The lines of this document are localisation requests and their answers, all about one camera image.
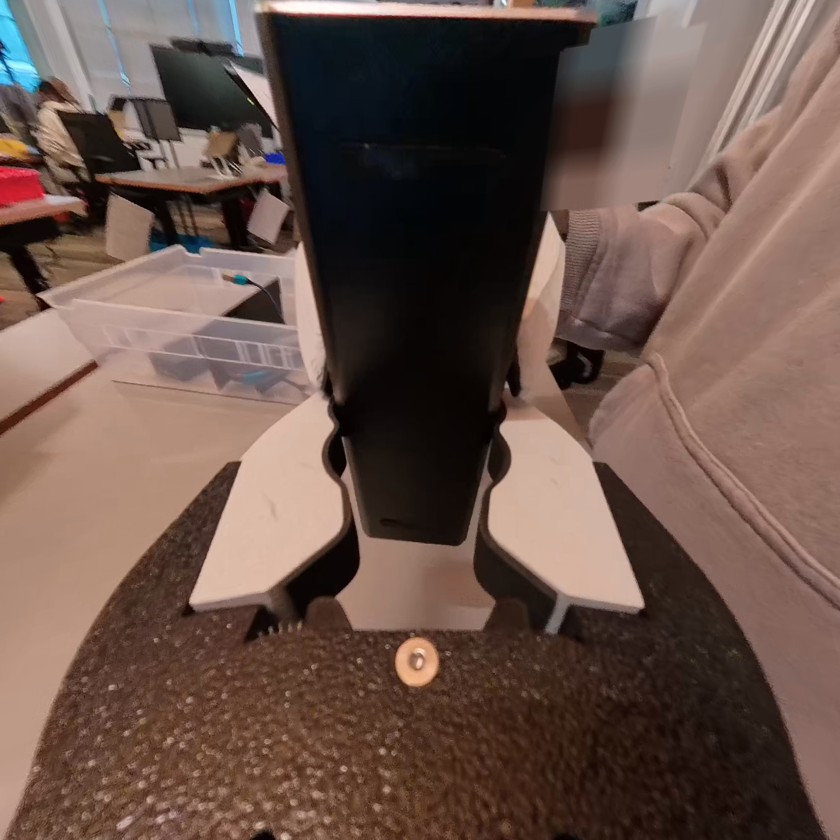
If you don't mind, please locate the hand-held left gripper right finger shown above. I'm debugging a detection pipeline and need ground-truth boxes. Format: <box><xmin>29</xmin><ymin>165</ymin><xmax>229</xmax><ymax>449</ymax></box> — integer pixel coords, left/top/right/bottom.
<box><xmin>481</xmin><ymin>402</ymin><xmax>647</xmax><ymax>635</ymax></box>

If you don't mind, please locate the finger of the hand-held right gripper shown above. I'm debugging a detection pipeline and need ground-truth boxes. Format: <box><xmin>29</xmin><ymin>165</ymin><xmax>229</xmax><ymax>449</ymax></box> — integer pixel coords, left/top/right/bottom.
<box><xmin>290</xmin><ymin>248</ymin><xmax>330</xmax><ymax>399</ymax></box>
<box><xmin>505</xmin><ymin>212</ymin><xmax>568</xmax><ymax>408</ymax></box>

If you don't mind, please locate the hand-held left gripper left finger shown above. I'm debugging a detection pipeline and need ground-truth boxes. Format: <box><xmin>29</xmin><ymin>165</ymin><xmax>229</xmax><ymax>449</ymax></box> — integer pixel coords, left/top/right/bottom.
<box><xmin>188</xmin><ymin>395</ymin><xmax>361</xmax><ymax>621</ymax></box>

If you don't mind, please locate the black USB hub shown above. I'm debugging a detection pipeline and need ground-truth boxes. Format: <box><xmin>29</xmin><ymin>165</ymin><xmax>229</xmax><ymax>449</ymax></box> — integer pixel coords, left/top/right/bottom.
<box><xmin>256</xmin><ymin>0</ymin><xmax>598</xmax><ymax>547</ymax></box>

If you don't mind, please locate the clear plastic bin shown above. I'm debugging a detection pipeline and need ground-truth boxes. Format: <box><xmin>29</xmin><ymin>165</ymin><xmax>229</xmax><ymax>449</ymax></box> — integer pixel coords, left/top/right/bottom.
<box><xmin>39</xmin><ymin>244</ymin><xmax>316</xmax><ymax>404</ymax></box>

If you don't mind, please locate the person's right forearm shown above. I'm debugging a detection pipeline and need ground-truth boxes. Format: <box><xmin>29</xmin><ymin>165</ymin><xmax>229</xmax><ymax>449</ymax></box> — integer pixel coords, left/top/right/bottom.
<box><xmin>563</xmin><ymin>190</ymin><xmax>742</xmax><ymax>352</ymax></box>

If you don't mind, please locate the white paper sign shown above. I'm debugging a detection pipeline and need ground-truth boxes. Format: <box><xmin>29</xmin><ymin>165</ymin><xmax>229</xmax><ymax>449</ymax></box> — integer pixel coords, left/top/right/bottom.
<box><xmin>105</xmin><ymin>193</ymin><xmax>155</xmax><ymax>260</ymax></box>
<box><xmin>249</xmin><ymin>190</ymin><xmax>291</xmax><ymax>245</ymax></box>

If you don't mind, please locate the wooden desk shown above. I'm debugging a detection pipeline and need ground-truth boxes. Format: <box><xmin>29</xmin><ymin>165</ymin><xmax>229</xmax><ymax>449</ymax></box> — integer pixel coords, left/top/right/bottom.
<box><xmin>0</xmin><ymin>196</ymin><xmax>88</xmax><ymax>309</ymax></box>
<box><xmin>95</xmin><ymin>164</ymin><xmax>290</xmax><ymax>250</ymax></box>

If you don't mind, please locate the person in beige hoodie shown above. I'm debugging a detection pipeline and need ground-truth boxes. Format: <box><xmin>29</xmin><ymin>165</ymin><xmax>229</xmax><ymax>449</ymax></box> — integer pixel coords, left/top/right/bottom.
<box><xmin>587</xmin><ymin>0</ymin><xmax>840</xmax><ymax>840</ymax></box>

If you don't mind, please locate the small black monitor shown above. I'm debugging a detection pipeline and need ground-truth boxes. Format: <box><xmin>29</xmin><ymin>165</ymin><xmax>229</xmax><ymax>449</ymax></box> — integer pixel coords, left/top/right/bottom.
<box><xmin>128</xmin><ymin>97</ymin><xmax>182</xmax><ymax>168</ymax></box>

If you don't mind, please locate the black office chair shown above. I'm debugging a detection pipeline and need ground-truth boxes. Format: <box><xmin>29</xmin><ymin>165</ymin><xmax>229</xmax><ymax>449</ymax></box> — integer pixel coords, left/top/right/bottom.
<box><xmin>58</xmin><ymin>110</ymin><xmax>142</xmax><ymax>181</ymax></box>

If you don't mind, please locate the white curtain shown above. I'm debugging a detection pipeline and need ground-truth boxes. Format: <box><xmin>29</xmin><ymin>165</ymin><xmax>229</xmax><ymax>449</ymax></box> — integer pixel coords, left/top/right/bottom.
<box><xmin>682</xmin><ymin>0</ymin><xmax>828</xmax><ymax>194</ymax></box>

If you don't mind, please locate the red box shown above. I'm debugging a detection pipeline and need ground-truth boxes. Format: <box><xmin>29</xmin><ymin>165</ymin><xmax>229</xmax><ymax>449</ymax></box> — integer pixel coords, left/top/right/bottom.
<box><xmin>0</xmin><ymin>166</ymin><xmax>46</xmax><ymax>206</ymax></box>

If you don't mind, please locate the blue USB cable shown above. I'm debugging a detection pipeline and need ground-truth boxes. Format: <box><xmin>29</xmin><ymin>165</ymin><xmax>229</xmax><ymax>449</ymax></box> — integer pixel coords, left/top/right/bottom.
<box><xmin>222</xmin><ymin>271</ymin><xmax>283</xmax><ymax>296</ymax></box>

